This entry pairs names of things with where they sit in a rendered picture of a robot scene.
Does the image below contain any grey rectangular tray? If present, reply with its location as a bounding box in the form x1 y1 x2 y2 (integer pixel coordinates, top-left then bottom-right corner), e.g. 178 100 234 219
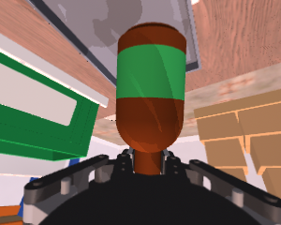
25 0 202 88

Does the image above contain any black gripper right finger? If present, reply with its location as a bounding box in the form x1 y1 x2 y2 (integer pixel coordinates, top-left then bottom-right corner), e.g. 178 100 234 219
161 149 281 225

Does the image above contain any brown bottle with green label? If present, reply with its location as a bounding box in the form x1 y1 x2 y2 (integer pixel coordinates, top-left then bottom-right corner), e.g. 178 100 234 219
115 22 186 175

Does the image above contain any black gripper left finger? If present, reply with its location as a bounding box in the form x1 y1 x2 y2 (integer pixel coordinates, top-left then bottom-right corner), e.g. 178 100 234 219
22 146 135 225

